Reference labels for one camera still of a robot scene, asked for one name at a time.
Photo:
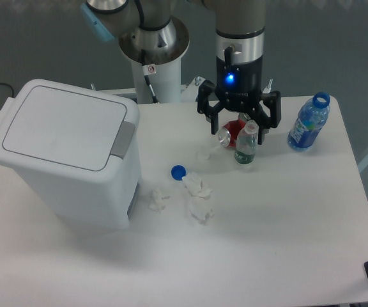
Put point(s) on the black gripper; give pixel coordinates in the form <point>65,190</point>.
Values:
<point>238,88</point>

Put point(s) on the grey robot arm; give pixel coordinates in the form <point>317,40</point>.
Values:
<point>239,26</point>

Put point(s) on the crushed red soda can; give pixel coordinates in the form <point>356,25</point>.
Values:
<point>227,134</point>

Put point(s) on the white trash can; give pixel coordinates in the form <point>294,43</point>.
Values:
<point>104,198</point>

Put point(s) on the white trash can lid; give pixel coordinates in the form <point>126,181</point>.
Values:
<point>68,127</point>

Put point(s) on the clear green-label bottle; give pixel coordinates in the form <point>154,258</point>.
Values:
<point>246,143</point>

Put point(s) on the blue plastic bottle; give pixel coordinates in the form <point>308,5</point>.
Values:
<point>309,122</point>

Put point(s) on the blue bottle cap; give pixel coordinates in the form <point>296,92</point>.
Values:
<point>178,172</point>

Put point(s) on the large crumpled white tissue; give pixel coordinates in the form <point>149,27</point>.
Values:
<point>199,205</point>

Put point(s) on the small crumpled white tissue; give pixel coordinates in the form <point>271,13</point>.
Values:
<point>157,200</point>

